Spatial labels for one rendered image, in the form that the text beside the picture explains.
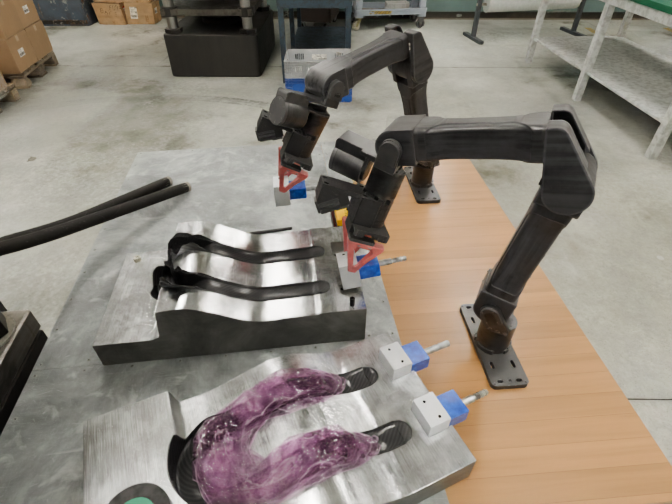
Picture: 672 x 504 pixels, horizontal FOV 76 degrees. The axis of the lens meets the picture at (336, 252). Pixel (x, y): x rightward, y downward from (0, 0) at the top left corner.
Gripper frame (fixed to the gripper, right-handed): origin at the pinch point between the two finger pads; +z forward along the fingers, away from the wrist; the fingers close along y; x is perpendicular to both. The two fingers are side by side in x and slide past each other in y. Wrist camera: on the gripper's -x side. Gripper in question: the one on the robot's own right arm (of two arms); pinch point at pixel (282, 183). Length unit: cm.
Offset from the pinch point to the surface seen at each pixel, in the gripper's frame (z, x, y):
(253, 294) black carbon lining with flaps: 9.7, -3.4, 29.0
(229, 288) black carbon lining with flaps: 9.9, -8.1, 28.7
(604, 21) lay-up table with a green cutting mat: -97, 256, -268
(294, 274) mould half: 5.4, 3.8, 24.9
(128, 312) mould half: 22.6, -23.9, 28.5
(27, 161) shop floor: 169, -117, -214
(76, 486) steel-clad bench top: 29, -24, 58
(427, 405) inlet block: -3, 20, 57
